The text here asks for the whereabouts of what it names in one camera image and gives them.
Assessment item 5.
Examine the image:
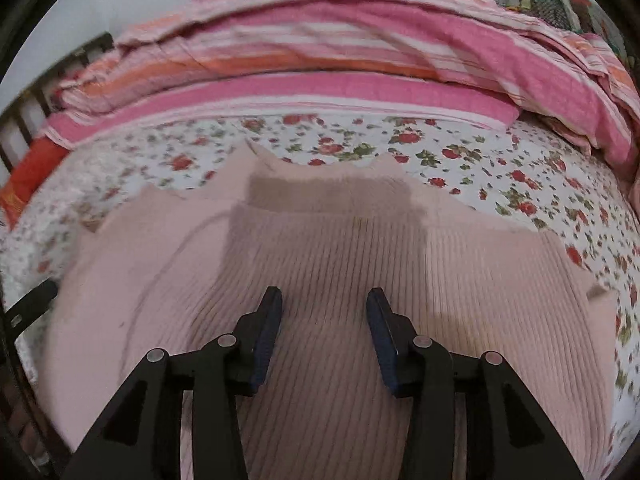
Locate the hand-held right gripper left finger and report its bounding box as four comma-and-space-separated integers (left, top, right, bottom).
62, 286, 284, 480

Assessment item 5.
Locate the red pillow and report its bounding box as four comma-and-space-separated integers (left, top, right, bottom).
0, 137, 69, 232

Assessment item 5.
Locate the dark wooden headboard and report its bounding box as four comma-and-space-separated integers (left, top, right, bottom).
0, 31, 116, 177

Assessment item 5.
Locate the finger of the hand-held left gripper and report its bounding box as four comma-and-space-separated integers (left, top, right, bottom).
2, 279, 60, 335

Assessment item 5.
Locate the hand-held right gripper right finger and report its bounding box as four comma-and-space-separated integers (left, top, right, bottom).
366, 287, 586, 480

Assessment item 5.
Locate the pink ribbed sweater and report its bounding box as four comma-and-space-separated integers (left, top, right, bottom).
37, 139, 622, 480

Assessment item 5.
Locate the floral bed sheet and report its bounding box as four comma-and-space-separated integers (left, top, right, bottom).
0, 111, 640, 480

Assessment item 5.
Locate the pink orange striped quilt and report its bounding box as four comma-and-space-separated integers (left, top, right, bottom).
42, 0, 640, 172

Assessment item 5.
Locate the dark floral patchwork quilt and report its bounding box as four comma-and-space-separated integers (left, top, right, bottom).
445, 0, 632, 67

